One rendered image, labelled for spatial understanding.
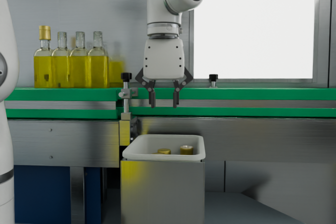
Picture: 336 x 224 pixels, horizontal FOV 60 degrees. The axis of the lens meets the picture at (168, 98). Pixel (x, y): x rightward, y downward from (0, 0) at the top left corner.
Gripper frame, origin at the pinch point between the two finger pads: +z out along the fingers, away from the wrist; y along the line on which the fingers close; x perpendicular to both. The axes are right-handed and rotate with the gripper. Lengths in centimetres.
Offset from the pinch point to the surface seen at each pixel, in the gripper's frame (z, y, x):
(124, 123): 6.3, 10.7, -2.6
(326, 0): -32, -52, -33
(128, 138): 10.4, 9.8, -2.6
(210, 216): 36.0, -12.7, -13.8
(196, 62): -11.2, -8.4, -30.3
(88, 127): 7.5, 20.7, -2.7
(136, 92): -1.3, 9.6, -12.9
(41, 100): 0.5, 34.5, -4.5
